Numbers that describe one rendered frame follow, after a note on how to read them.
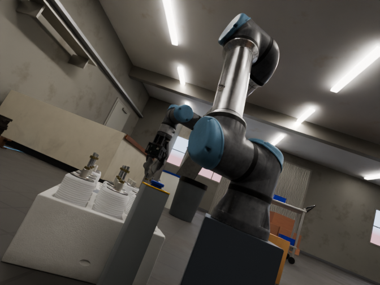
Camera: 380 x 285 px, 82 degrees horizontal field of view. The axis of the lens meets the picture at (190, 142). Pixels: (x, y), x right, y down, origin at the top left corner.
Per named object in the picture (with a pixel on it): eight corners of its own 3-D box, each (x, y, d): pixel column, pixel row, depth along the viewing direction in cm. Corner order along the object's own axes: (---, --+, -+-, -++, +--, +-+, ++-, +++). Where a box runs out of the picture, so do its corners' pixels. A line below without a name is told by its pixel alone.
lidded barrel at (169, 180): (175, 209, 399) (186, 180, 412) (172, 211, 354) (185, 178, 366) (152, 199, 405) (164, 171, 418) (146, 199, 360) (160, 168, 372)
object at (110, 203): (109, 246, 74) (132, 195, 78) (101, 255, 64) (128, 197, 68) (82, 236, 73) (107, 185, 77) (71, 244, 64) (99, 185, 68)
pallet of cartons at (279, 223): (285, 248, 631) (293, 220, 649) (303, 258, 522) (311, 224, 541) (237, 228, 652) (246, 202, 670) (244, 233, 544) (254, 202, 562)
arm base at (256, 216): (259, 236, 62) (270, 202, 64) (275, 246, 48) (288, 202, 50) (210, 215, 65) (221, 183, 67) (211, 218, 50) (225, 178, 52)
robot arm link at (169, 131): (163, 128, 109) (177, 132, 107) (159, 135, 108) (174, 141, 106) (159, 121, 102) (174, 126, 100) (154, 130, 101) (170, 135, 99)
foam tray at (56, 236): (129, 248, 102) (146, 211, 106) (142, 296, 66) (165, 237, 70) (42, 221, 91) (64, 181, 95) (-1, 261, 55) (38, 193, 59)
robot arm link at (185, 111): (203, 112, 95) (191, 116, 105) (182, 99, 91) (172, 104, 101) (196, 128, 93) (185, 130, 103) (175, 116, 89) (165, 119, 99)
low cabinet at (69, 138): (56, 156, 480) (73, 125, 498) (139, 192, 446) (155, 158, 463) (-19, 133, 320) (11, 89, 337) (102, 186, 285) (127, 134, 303)
